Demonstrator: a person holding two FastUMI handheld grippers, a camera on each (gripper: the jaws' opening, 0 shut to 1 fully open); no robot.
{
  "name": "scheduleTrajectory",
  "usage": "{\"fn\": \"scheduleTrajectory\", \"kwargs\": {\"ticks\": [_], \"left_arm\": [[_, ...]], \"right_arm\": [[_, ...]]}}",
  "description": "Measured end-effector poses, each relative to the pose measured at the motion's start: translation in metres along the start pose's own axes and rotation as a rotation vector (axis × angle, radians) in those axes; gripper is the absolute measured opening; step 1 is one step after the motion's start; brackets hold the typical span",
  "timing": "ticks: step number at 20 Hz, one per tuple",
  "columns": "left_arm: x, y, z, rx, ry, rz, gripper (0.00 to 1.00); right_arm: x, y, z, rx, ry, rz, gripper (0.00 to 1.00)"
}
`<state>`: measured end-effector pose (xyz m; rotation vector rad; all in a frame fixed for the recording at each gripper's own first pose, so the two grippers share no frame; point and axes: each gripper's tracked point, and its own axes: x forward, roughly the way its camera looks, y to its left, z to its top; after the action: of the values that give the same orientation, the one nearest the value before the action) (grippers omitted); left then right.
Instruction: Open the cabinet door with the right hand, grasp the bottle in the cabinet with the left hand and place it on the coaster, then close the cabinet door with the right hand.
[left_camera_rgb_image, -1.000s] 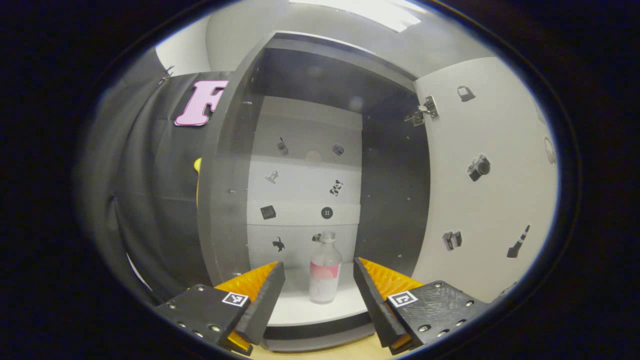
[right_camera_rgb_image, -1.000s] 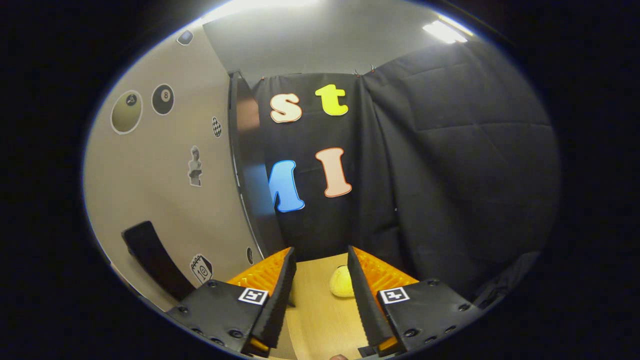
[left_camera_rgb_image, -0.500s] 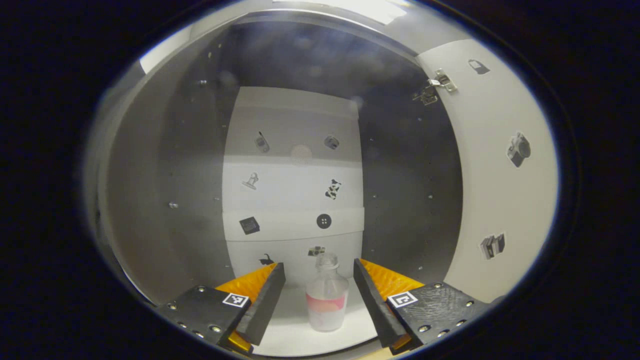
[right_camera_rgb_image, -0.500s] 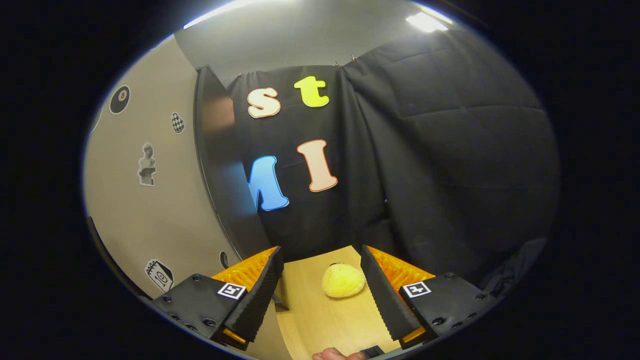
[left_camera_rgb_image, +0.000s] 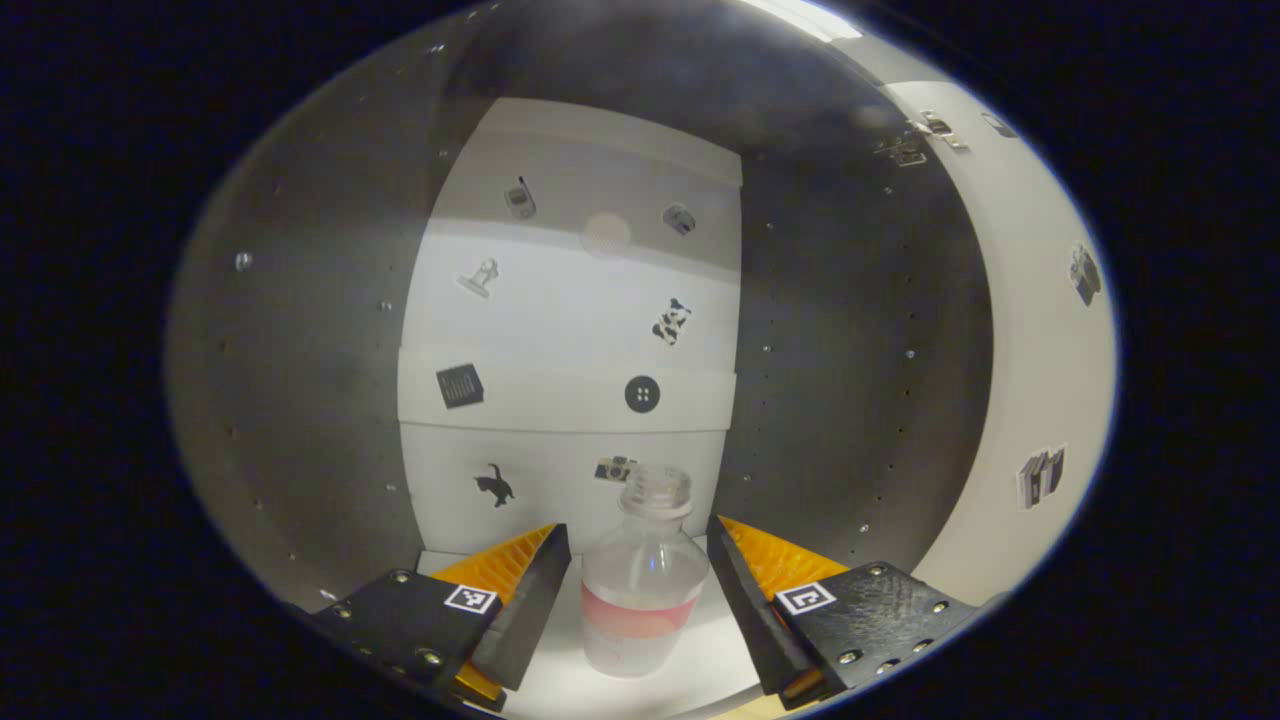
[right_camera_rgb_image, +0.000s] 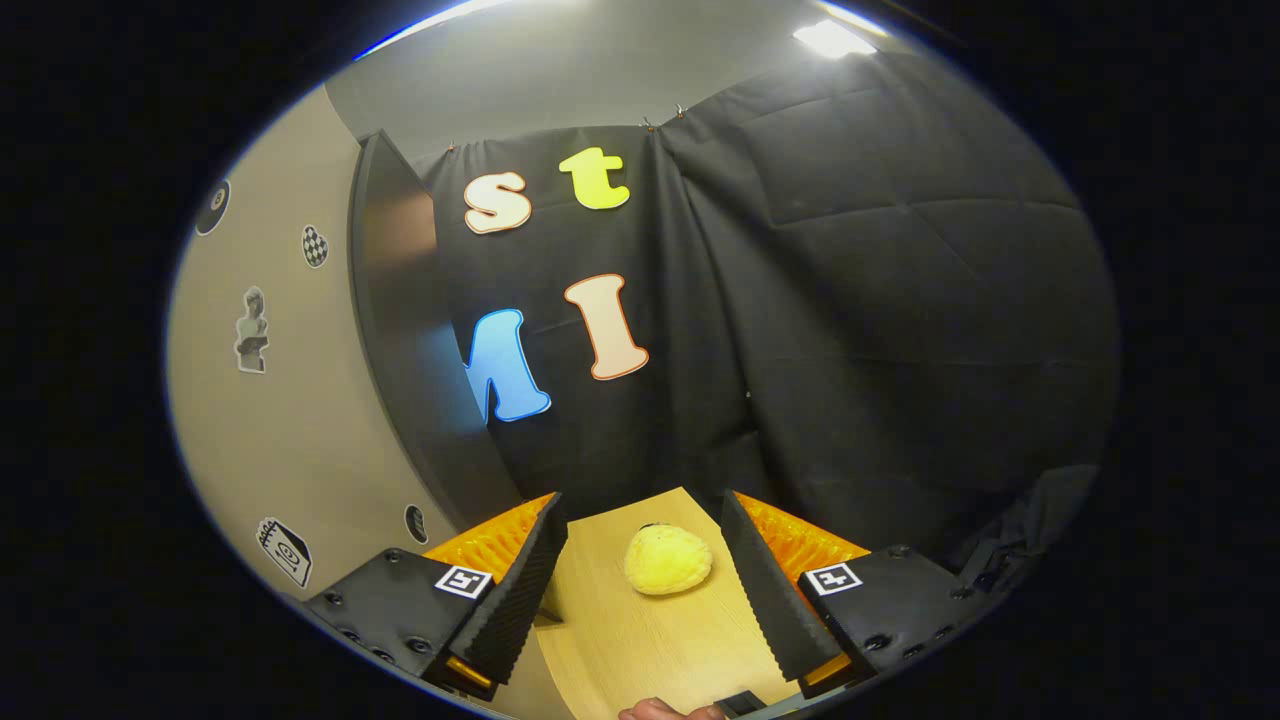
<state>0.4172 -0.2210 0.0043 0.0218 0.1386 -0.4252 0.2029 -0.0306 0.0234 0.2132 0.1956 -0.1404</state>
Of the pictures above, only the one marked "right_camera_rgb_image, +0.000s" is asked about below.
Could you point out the beige cabinet door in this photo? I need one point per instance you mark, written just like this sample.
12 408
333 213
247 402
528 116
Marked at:
290 430

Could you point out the black backdrop cloth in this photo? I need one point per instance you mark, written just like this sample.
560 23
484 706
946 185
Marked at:
850 300

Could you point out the ceiling light panel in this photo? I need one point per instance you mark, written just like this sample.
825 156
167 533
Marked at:
832 40

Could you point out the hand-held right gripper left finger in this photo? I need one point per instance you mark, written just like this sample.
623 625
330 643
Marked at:
525 590

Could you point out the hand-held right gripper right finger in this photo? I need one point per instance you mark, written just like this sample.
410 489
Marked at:
765 590

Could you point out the yellow knobbly plush toy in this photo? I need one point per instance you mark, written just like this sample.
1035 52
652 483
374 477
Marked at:
668 562

